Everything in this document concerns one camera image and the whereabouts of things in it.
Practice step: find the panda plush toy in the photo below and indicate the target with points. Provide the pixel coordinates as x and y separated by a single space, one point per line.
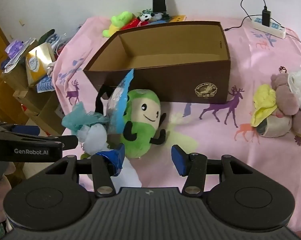
146 17

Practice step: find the yellow book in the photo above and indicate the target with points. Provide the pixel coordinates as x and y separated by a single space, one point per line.
178 18

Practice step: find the blue clear plastic packet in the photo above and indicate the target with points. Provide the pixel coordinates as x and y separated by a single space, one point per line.
120 97

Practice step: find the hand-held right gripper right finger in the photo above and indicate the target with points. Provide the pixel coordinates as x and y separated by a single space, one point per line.
178 160

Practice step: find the pink printed bedsheet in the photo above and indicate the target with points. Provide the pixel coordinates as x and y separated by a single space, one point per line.
253 62

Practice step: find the white power strip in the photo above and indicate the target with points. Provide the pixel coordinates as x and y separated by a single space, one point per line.
275 28

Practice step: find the red plush toy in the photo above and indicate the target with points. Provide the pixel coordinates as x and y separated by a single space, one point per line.
131 24

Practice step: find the brown cardboard carton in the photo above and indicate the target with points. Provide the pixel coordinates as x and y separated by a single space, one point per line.
40 107

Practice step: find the white fluffy cloth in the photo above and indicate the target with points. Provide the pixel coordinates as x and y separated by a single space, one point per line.
94 137

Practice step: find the beige grey pouch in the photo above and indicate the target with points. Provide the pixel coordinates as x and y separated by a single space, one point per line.
275 127

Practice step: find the green yellow plush toy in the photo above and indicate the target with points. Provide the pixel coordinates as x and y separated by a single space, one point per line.
118 20

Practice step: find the blue white patterned cloth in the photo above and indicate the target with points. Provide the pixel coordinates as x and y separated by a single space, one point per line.
45 85

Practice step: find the teal mesh cloth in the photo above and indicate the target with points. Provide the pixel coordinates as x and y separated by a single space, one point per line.
75 118

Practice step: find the brown cardboard box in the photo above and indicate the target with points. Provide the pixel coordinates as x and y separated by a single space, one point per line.
178 85

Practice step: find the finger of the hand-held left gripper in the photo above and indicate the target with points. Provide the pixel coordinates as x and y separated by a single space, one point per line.
69 142

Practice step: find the person's left hand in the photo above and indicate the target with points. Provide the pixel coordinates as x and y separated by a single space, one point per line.
3 188

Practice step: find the green smiling plush toy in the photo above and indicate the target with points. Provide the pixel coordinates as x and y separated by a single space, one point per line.
140 130

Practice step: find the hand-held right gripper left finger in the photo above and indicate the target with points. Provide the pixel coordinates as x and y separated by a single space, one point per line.
121 156

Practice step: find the purple packet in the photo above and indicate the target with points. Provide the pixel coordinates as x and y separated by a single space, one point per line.
14 47

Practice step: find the yellow cloth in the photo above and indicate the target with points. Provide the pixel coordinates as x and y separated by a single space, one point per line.
263 100

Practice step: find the black cloth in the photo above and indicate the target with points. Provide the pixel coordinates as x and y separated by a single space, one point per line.
99 102

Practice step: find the black charger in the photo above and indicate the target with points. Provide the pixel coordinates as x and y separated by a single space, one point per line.
266 17

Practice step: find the mauve plush bear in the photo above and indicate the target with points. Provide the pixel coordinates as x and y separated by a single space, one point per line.
286 97

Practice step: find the white furry cloth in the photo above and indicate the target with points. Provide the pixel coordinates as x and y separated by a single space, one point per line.
300 85

